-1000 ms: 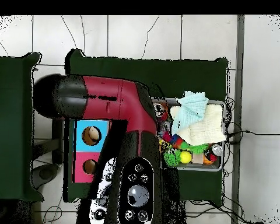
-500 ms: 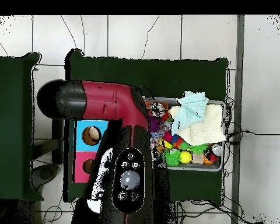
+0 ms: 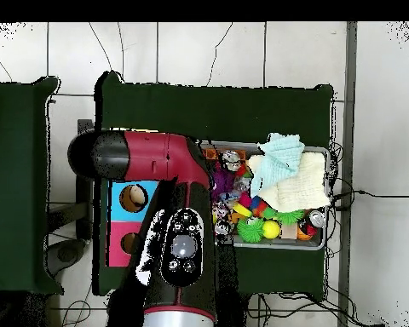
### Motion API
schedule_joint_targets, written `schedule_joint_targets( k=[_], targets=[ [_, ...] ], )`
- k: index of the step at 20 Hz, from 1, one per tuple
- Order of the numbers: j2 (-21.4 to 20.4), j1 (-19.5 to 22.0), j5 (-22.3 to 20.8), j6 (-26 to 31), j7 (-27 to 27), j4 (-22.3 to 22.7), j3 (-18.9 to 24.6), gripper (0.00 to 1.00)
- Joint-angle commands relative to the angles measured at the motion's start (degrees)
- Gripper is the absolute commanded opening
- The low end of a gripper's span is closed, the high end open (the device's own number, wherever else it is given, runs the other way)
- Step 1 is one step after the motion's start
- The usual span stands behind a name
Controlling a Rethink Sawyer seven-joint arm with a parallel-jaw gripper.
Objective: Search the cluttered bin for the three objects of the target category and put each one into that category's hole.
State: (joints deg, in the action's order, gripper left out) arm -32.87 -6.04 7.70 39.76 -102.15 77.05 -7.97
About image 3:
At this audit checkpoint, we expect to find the green spiky ball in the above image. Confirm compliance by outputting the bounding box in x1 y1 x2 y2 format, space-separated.
237 217 265 244

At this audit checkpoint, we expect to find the crushed silver can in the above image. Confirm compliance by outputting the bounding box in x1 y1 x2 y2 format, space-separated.
221 149 243 173

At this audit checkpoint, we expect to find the mint waffle cloth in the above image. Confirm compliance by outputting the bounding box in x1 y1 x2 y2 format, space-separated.
250 132 306 198

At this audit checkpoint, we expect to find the purple spiky ball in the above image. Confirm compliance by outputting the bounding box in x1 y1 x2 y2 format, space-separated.
211 166 236 202

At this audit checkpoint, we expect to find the beige wooden block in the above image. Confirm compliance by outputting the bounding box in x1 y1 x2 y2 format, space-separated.
280 222 298 240

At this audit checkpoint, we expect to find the green covered side table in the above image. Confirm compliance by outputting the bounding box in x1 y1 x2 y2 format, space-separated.
0 76 64 295

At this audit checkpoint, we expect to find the wooden box with three holes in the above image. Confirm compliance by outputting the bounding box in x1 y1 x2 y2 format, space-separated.
105 127 159 268

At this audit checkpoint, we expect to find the yellow ball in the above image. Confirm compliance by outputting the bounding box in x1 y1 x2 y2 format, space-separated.
261 220 281 240

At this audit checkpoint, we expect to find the dark green table cloth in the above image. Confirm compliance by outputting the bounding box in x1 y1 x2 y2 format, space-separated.
92 70 336 301

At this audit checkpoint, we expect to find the cream waffle cloth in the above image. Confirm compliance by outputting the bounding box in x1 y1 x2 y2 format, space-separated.
246 152 331 214

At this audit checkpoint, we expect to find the clear mesh bin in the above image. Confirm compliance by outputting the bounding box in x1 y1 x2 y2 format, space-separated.
199 139 331 251

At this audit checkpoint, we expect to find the black cable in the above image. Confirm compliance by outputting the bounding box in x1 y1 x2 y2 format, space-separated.
330 189 409 199

